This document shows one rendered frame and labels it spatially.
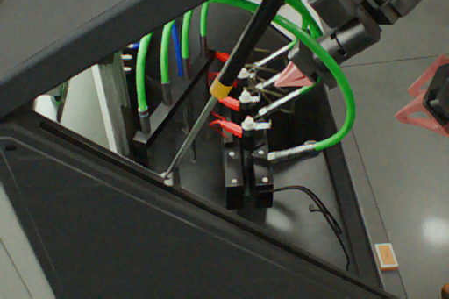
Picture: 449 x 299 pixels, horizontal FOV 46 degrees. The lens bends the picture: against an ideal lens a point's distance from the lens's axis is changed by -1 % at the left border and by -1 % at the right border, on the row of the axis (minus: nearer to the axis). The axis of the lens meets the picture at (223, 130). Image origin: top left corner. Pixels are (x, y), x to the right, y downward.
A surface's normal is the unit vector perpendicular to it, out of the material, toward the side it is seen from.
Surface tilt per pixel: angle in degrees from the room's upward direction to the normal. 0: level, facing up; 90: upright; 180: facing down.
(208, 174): 0
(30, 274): 90
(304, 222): 0
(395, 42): 0
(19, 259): 90
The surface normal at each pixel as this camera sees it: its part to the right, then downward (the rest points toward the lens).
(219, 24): 0.05, 0.69
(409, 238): -0.02, -0.72
